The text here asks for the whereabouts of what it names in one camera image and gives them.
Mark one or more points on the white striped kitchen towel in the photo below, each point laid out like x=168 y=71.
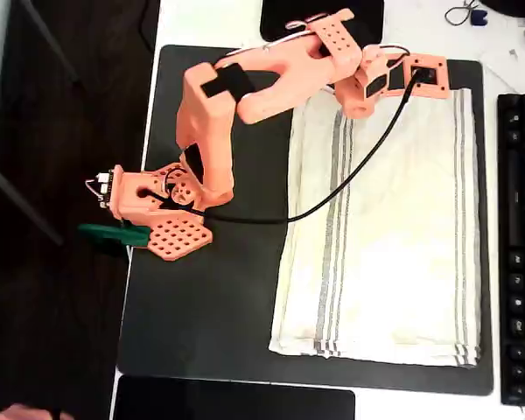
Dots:
x=398 y=240

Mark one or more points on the orange 3D-printed robot arm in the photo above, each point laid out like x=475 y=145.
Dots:
x=210 y=122

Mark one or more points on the person's hand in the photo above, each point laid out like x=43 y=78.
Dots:
x=24 y=412

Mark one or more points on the small blue object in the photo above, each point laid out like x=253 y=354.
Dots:
x=479 y=18

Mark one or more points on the black round object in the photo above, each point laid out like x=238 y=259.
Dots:
x=516 y=6

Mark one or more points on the black keyboard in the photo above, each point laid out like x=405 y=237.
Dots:
x=522 y=245

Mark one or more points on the black desk mat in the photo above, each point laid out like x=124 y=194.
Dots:
x=210 y=306

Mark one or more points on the green table clamp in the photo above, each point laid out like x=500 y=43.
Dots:
x=114 y=234

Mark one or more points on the black tablet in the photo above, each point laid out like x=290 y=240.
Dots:
x=232 y=400

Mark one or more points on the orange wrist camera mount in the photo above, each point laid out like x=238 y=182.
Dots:
x=433 y=72

